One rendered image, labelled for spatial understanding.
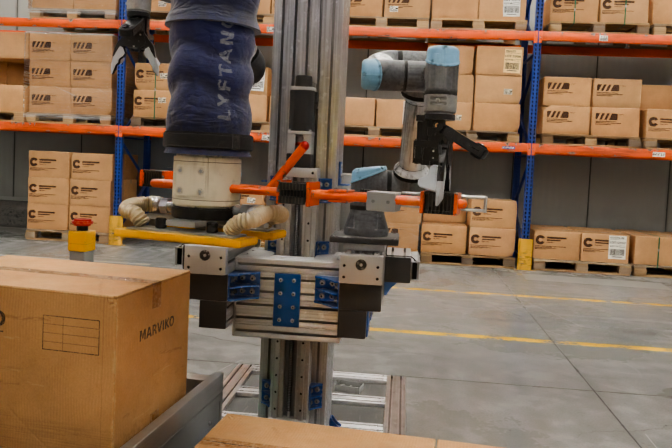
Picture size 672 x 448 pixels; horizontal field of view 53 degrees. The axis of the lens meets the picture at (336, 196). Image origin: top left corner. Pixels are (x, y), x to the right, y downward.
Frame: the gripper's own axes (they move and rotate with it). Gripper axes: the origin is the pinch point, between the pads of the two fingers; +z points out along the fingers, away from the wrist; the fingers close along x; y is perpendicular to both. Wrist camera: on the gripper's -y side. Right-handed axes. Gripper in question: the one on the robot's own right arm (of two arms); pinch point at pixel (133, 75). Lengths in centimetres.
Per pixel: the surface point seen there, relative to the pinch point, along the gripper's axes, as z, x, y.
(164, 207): 38, -25, -39
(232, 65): 2, -44, -46
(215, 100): 11, -41, -49
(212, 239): 43, -43, -56
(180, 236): 43, -35, -54
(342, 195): 32, -72, -50
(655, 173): 20, -446, 807
